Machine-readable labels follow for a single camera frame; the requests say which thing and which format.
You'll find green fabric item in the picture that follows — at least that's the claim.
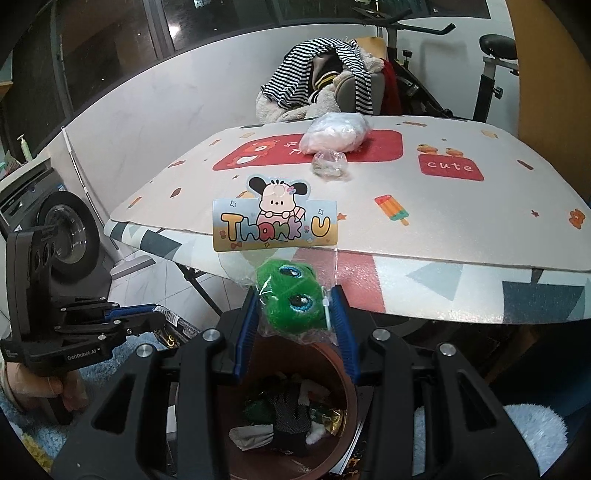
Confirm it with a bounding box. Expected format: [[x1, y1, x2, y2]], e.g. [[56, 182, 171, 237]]
[[244, 398, 276, 424]]

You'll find white fleece blanket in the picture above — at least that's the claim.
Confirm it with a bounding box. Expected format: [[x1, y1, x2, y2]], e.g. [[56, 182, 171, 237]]
[[255, 87, 343, 124]]

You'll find black folding table frame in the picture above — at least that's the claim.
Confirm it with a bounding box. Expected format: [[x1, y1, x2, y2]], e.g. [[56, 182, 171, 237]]
[[177, 264, 223, 318]]

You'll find folding table with patterned cover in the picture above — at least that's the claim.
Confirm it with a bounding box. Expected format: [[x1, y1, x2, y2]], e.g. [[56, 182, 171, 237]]
[[107, 114, 591, 274]]

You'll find bagged green plush toy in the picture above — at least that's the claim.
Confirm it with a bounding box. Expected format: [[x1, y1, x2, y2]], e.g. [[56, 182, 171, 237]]
[[211, 174, 341, 348]]

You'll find red garment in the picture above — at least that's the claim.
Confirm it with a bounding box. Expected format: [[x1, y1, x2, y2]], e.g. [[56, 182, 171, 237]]
[[380, 59, 406, 117]]

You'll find white plastic bag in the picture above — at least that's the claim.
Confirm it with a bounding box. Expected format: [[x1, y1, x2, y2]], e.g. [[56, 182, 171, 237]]
[[299, 112, 371, 154]]

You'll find large dark framed window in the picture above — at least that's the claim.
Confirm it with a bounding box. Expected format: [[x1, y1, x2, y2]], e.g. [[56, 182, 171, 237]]
[[0, 0, 290, 154]]

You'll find grey washing machine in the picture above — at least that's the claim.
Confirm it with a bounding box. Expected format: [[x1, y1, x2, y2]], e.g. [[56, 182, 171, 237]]
[[0, 156, 117, 288]]

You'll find white flat mop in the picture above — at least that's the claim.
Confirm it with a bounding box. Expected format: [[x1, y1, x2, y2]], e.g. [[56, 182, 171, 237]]
[[61, 126, 156, 278]]

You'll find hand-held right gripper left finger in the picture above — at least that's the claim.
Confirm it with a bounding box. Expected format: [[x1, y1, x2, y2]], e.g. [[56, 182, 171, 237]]
[[51, 288, 259, 480]]

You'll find person's left hand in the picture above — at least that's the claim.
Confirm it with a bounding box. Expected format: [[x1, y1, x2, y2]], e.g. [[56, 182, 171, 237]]
[[0, 362, 87, 412]]

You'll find light blue fluffy rug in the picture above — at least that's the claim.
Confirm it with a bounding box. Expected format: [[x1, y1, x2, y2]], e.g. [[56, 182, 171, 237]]
[[0, 339, 572, 480]]

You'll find black white striped shirt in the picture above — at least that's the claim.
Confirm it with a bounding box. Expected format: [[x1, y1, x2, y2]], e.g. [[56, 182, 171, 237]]
[[260, 38, 385, 117]]

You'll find brown round bin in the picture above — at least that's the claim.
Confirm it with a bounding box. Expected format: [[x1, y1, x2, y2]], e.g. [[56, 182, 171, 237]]
[[213, 340, 359, 480]]

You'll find tan chair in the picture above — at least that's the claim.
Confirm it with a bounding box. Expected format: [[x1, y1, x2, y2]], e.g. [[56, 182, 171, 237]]
[[331, 36, 389, 117]]

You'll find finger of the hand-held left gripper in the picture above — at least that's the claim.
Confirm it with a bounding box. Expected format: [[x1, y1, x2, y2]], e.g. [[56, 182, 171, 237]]
[[98, 313, 167, 345], [104, 302, 161, 323]]

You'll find black yellow striped garment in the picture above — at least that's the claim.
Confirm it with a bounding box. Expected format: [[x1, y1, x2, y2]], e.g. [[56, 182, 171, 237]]
[[308, 50, 345, 101]]

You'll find green foil wrapper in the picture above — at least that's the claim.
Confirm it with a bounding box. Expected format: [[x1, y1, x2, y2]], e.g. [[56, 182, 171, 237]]
[[308, 405, 345, 435]]

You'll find green and black cloth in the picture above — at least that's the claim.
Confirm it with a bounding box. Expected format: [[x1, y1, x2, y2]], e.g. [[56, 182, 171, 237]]
[[269, 391, 315, 456]]

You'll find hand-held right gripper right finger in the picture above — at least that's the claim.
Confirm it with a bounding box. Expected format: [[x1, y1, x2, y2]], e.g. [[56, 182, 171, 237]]
[[329, 284, 542, 480]]

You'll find dark barcode wrapper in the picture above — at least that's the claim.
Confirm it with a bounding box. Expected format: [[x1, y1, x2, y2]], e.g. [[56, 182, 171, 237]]
[[158, 308, 205, 350]]

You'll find geometric pattern tablecloth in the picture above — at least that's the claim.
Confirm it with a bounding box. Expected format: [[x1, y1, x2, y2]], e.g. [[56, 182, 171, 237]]
[[103, 220, 591, 325]]

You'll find small clear plastic bag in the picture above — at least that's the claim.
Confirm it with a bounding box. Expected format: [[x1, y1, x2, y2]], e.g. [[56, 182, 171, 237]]
[[311, 149, 350, 182]]

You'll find black exercise bike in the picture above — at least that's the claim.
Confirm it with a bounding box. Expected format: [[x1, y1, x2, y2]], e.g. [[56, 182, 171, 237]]
[[351, 0, 521, 124]]

